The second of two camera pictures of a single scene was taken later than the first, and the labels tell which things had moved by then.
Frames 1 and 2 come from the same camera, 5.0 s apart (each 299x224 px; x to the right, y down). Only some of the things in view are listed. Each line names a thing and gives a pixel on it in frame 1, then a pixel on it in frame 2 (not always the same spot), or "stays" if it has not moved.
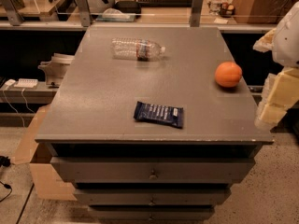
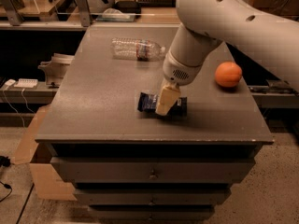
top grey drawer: [152, 169] stays
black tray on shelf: [128, 7] stays
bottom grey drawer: [151, 212] stays
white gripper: [287, 42] → [177, 71]
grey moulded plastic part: [56, 68] stays
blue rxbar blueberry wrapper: [171, 116] → [148, 104]
